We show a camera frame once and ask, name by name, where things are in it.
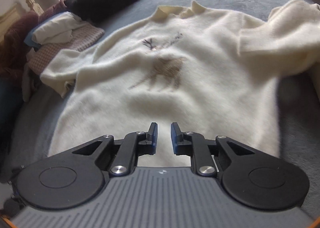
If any light blue garment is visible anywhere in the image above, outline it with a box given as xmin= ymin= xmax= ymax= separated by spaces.
xmin=24 ymin=11 xmax=75 ymax=48

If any cream carved headboard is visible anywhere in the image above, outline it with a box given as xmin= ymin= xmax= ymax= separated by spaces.
xmin=0 ymin=2 xmax=24 ymax=42

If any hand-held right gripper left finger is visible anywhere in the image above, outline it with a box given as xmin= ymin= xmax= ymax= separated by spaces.
xmin=72 ymin=122 xmax=158 ymax=176

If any white folded garment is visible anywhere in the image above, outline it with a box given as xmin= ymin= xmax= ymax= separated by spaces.
xmin=32 ymin=14 xmax=84 ymax=44

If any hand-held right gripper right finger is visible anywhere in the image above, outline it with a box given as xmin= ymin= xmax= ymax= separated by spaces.
xmin=170 ymin=122 xmax=255 ymax=176

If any grey-white garment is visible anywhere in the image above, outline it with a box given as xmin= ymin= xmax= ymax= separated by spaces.
xmin=22 ymin=67 xmax=42 ymax=103

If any cream bedpost finial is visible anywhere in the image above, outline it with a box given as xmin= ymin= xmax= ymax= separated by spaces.
xmin=21 ymin=0 xmax=45 ymax=16

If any black garment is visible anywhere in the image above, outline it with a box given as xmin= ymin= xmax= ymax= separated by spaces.
xmin=65 ymin=0 xmax=132 ymax=23

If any maroon fleece garment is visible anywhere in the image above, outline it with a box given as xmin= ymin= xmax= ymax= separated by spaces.
xmin=0 ymin=0 xmax=68 ymax=76

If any white fluffy deer sweater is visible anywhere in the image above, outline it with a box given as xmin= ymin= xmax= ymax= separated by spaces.
xmin=40 ymin=0 xmax=320 ymax=167

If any pink checked knit garment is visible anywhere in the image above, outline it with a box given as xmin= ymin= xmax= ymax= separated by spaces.
xmin=27 ymin=24 xmax=105 ymax=74

